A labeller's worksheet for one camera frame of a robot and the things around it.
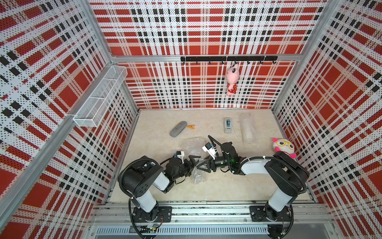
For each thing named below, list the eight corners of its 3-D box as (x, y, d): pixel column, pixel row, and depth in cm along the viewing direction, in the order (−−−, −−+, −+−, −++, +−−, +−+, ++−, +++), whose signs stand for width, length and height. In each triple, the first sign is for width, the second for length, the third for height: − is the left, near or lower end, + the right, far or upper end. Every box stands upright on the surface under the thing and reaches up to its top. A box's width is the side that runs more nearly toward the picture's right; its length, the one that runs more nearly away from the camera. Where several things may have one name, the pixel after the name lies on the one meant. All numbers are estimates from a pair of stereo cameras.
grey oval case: (167, 134, 108) (167, 132, 106) (181, 121, 116) (181, 118, 114) (174, 138, 105) (173, 136, 103) (188, 124, 114) (187, 122, 112)
